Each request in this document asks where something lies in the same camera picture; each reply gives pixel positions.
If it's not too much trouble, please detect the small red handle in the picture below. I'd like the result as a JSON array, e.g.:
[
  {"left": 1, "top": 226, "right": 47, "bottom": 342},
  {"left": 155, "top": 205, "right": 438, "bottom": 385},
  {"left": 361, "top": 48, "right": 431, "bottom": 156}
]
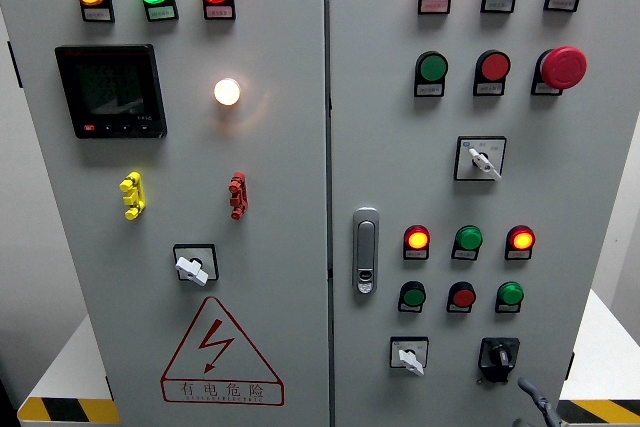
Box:
[{"left": 228, "top": 171, "right": 249, "bottom": 221}]

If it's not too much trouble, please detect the black-handled turn switch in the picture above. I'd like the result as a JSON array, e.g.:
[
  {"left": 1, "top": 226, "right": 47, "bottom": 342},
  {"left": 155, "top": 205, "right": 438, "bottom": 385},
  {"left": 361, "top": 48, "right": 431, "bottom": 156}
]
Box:
[{"left": 477, "top": 337, "right": 521, "bottom": 385}]

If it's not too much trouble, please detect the black display meter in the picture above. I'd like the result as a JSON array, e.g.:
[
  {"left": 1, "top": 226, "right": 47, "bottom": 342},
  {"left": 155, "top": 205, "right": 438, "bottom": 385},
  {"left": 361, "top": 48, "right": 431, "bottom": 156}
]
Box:
[{"left": 54, "top": 43, "right": 168, "bottom": 140}]

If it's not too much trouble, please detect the silver door lock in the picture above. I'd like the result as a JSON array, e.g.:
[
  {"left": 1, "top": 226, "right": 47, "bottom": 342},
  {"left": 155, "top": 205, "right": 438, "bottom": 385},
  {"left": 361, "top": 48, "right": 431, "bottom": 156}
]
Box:
[{"left": 352, "top": 206, "right": 380, "bottom": 296}]

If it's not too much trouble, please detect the small yellow handle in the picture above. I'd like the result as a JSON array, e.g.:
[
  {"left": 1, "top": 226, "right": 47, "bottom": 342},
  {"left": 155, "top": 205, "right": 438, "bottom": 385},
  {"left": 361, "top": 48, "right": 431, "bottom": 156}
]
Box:
[{"left": 119, "top": 171, "right": 147, "bottom": 221}]

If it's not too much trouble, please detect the small green push button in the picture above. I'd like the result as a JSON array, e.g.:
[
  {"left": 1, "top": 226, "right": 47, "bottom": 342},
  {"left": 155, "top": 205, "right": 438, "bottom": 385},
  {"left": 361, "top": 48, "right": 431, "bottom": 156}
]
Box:
[{"left": 399, "top": 280, "right": 428, "bottom": 308}]

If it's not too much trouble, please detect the small green lamp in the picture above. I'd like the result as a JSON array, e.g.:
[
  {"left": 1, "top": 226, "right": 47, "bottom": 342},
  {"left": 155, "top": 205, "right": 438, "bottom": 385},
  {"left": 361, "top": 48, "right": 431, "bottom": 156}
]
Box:
[
  {"left": 454, "top": 224, "right": 484, "bottom": 252},
  {"left": 496, "top": 281, "right": 525, "bottom": 307}
]

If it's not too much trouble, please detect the small red lamp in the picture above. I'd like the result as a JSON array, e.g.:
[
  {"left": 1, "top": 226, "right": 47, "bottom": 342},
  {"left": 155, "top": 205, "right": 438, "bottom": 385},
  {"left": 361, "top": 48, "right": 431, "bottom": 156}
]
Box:
[
  {"left": 505, "top": 224, "right": 537, "bottom": 252},
  {"left": 403, "top": 224, "right": 431, "bottom": 251}
]

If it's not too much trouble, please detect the grey cabinet door with display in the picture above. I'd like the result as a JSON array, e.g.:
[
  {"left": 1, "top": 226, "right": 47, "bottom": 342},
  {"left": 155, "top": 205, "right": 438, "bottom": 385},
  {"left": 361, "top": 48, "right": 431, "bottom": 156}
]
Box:
[{"left": 0, "top": 0, "right": 332, "bottom": 427}]

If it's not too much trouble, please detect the large red stop button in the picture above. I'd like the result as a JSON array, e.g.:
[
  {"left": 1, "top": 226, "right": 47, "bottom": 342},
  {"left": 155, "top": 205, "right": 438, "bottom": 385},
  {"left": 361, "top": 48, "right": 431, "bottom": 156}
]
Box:
[{"left": 537, "top": 45, "right": 589, "bottom": 91}]

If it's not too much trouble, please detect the grey cabinet door with lock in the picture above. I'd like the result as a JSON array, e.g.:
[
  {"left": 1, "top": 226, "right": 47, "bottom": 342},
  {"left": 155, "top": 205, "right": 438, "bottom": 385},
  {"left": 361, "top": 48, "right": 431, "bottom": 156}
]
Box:
[{"left": 327, "top": 0, "right": 640, "bottom": 427}]

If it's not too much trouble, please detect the white lamp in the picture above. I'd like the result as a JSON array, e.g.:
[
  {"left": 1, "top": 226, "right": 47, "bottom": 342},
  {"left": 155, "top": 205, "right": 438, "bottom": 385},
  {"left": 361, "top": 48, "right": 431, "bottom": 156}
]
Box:
[{"left": 213, "top": 77, "right": 242, "bottom": 107}]

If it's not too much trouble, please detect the large green push button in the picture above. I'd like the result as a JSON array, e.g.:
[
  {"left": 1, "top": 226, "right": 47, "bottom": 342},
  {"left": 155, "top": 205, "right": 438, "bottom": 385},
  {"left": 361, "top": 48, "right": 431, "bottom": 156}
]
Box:
[{"left": 415, "top": 50, "right": 450, "bottom": 84}]

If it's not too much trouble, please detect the red warning triangle sign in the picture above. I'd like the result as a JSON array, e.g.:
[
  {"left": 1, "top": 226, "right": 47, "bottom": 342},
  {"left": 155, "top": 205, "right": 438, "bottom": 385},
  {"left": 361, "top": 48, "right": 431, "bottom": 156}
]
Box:
[{"left": 160, "top": 295, "right": 285, "bottom": 407}]

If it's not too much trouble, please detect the small red push button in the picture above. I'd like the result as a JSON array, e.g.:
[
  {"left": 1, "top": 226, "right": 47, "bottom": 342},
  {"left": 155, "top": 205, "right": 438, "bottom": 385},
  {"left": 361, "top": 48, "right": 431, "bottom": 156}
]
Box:
[{"left": 448, "top": 281, "right": 478, "bottom": 309}]

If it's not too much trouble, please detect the white-handled turn switch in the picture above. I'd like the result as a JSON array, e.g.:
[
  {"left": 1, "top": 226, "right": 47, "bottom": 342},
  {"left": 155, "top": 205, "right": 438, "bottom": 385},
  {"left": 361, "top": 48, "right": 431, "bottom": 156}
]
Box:
[
  {"left": 389, "top": 336, "right": 430, "bottom": 378},
  {"left": 453, "top": 135, "right": 508, "bottom": 183},
  {"left": 172, "top": 243, "right": 220, "bottom": 288}
]

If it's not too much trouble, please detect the large red push button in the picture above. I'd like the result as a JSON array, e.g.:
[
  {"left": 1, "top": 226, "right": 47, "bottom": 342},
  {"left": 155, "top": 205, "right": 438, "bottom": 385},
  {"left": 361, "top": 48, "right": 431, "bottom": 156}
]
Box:
[{"left": 475, "top": 49, "right": 512, "bottom": 83}]

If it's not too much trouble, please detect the black yellow striped tape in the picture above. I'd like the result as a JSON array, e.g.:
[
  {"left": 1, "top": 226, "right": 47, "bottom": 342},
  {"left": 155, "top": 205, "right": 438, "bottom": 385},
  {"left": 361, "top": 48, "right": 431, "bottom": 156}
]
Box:
[
  {"left": 17, "top": 397, "right": 121, "bottom": 426},
  {"left": 555, "top": 399, "right": 640, "bottom": 426}
]

